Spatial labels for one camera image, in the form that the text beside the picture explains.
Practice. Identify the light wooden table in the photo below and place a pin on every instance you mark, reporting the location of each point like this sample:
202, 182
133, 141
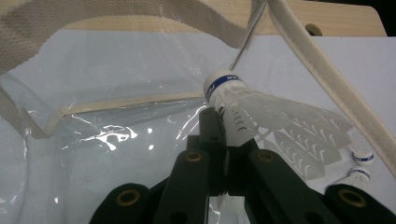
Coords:
342, 18

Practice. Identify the white shuttlecock with blue band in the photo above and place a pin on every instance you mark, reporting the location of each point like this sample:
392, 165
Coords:
362, 157
224, 82
359, 174

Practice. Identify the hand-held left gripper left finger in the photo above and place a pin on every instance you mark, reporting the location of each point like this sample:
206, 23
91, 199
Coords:
212, 130

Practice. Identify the clear bag with beige trim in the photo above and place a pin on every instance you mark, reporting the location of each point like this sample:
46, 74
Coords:
124, 102

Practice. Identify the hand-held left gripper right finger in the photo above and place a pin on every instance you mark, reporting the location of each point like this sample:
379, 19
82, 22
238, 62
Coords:
238, 168

